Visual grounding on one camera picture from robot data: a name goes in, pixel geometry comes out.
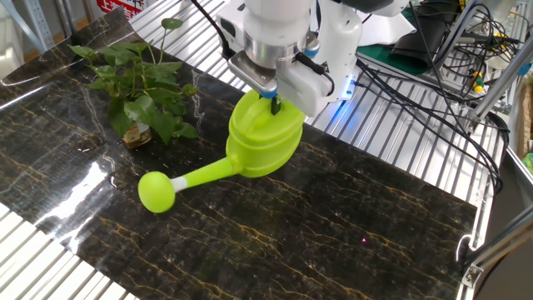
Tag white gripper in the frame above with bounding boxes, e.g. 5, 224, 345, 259
215, 3, 336, 118

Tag lime green watering can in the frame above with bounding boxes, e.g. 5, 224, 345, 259
137, 89, 307, 214

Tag green potted plant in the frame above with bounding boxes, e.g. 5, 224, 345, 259
68, 17, 199, 150

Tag green desk mat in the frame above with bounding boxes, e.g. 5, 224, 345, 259
356, 41, 432, 77

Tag white paper sheet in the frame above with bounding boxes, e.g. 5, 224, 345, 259
356, 12, 417, 48

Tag dark marble pattern mat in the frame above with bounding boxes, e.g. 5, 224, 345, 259
0, 7, 478, 300

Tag black fabric pouch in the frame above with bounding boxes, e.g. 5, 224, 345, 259
390, 16, 453, 70

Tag red white sign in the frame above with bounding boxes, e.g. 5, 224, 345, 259
96, 0, 147, 20

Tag grey diagonal metal bar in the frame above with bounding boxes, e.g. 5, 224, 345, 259
431, 0, 480, 72

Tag yellow green screwdriver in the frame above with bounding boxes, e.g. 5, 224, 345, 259
471, 69, 486, 94

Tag silver wrist bracket blue caps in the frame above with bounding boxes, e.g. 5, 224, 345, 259
227, 37, 321, 100

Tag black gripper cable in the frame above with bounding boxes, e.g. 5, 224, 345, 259
191, 0, 336, 96

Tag tangled black cables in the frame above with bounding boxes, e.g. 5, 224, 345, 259
453, 3, 524, 63

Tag thick aluminium profile post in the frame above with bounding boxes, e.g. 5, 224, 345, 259
468, 37, 533, 124

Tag long black cable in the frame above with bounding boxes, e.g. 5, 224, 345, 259
407, 0, 511, 141

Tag thick black cable bundle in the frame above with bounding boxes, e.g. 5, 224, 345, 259
356, 57, 511, 197

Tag white cable loop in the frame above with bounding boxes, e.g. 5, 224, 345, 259
455, 232, 474, 264

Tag grey slotted angle post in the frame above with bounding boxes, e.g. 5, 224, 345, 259
22, 0, 57, 53

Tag aluminium profile with bracket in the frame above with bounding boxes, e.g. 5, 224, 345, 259
461, 214, 533, 289

